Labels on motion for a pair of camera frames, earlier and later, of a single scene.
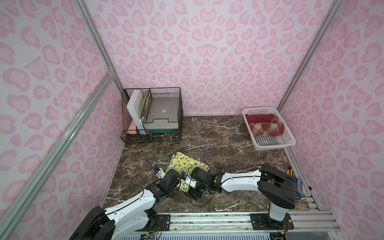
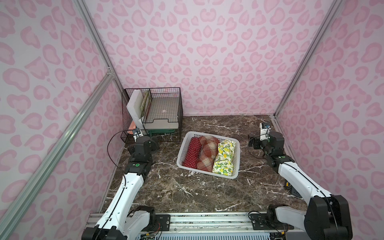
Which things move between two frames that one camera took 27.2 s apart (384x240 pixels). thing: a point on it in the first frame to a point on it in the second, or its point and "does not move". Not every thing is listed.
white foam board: x=135 y=107 does not move
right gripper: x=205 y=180 to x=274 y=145
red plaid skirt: x=274 y=128 to x=208 y=153
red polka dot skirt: x=259 y=118 to x=193 y=154
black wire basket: x=152 y=115 does not move
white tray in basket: x=162 y=113 does not move
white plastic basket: x=267 y=128 to x=191 y=134
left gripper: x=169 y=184 to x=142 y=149
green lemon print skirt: x=184 y=164 to x=224 y=163
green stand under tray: x=154 y=130 does not move
